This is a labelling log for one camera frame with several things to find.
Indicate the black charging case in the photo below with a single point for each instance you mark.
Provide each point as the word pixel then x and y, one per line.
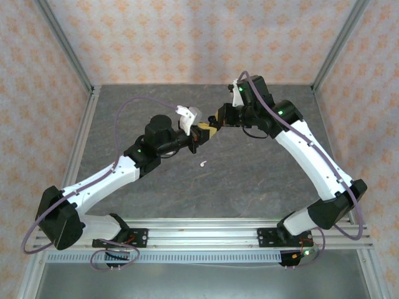
pixel 212 119

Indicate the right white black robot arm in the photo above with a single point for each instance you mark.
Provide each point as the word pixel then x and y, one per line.
pixel 311 155

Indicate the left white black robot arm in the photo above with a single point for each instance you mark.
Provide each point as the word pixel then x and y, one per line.
pixel 103 180

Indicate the white earbud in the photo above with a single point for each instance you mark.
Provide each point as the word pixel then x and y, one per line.
pixel 203 163

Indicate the black controller board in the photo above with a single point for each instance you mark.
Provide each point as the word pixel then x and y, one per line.
pixel 293 258
pixel 117 257

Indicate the grey metal panel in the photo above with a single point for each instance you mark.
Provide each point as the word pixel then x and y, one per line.
pixel 199 280

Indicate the aluminium frame post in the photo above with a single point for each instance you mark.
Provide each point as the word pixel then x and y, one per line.
pixel 339 46
pixel 65 46

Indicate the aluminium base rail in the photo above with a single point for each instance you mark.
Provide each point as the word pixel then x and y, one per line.
pixel 202 232

